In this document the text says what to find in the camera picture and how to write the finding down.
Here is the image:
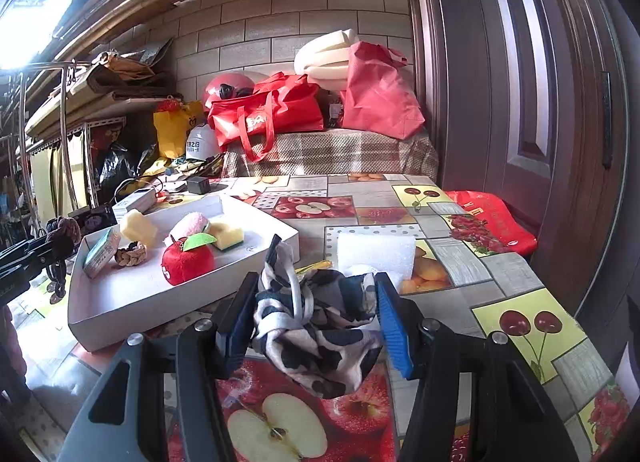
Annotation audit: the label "metal shelf rack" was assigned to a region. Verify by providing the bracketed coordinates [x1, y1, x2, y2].
[9, 61, 131, 229]

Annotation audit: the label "black charger block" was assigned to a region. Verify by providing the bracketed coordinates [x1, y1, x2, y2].
[186, 176, 210, 194]

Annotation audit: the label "brown braided knot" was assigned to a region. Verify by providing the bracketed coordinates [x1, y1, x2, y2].
[114, 241, 148, 267]

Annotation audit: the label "yellow plastic bag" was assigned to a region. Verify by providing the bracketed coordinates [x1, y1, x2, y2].
[153, 98, 205, 160]

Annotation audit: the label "red tote bag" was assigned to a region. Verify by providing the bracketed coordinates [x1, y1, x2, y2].
[207, 72, 324, 162]

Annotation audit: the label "white cardboard box tray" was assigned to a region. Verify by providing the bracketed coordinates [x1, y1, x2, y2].
[67, 196, 299, 352]

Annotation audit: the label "fruit pattern tablecloth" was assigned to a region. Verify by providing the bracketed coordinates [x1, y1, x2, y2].
[12, 174, 629, 461]

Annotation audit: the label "plaid covered bench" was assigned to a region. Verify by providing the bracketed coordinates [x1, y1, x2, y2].
[222, 130, 438, 180]

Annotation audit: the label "cream foam rolls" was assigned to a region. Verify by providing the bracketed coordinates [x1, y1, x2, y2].
[294, 29, 359, 92]

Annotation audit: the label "pink plush pad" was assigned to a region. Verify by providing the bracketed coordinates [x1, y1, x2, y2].
[164, 212, 209, 246]

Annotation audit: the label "black white patterned cloth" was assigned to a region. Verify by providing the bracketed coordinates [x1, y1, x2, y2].
[252, 236, 383, 399]

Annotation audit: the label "dark wooden door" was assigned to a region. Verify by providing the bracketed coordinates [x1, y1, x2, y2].
[409, 0, 639, 366]

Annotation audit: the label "red paper bag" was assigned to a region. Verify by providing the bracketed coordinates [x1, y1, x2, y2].
[341, 42, 425, 140]

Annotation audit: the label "blue purple braided knot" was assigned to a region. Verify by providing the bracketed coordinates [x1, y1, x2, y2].
[46, 216, 81, 305]

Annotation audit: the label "red helmet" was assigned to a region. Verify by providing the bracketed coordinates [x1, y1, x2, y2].
[203, 72, 255, 109]

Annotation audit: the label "white foam block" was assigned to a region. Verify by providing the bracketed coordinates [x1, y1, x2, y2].
[334, 232, 416, 291]

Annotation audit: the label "flat red bag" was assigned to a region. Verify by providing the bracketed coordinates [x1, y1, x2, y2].
[446, 190, 538, 256]

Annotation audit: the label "red plush apple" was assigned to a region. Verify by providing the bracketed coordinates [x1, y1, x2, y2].
[160, 232, 215, 286]

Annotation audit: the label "white power bank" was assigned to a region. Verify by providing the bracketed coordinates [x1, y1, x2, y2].
[112, 187, 156, 220]

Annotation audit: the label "teal tissue pack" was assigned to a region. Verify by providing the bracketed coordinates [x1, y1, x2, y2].
[84, 228, 122, 279]

